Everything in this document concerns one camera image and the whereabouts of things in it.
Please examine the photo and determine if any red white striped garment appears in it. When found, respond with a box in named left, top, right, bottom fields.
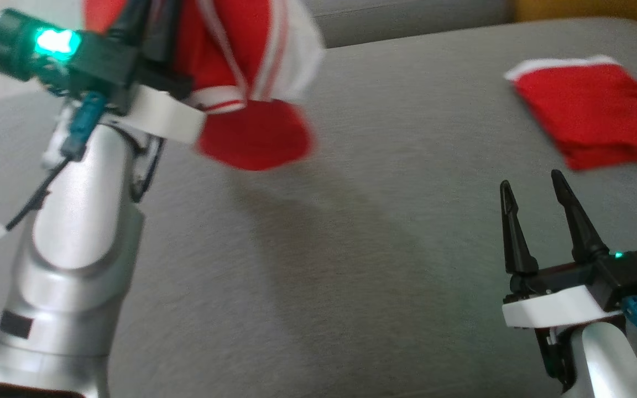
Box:
left=83, top=0, right=327, bottom=172

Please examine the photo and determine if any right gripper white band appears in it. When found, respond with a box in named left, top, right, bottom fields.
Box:
left=499, top=169, right=626, bottom=331

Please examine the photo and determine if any grey sofa back cushion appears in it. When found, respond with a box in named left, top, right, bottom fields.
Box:
left=302, top=0, right=515, bottom=49

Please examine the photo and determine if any grey sofa seat cushion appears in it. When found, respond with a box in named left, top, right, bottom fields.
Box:
left=0, top=17, right=637, bottom=398

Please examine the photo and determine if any folded red garment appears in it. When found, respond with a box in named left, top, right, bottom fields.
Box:
left=504, top=54, right=637, bottom=172

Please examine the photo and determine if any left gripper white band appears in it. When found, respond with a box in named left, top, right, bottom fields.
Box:
left=100, top=0, right=207, bottom=145

